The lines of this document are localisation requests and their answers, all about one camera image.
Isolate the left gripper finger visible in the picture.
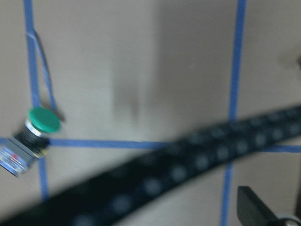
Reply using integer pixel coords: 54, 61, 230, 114
237, 186, 301, 226

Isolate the green push button switch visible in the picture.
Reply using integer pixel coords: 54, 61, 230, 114
0, 107, 61, 177

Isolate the black braided camera cable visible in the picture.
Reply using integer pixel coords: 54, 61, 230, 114
0, 105, 301, 226

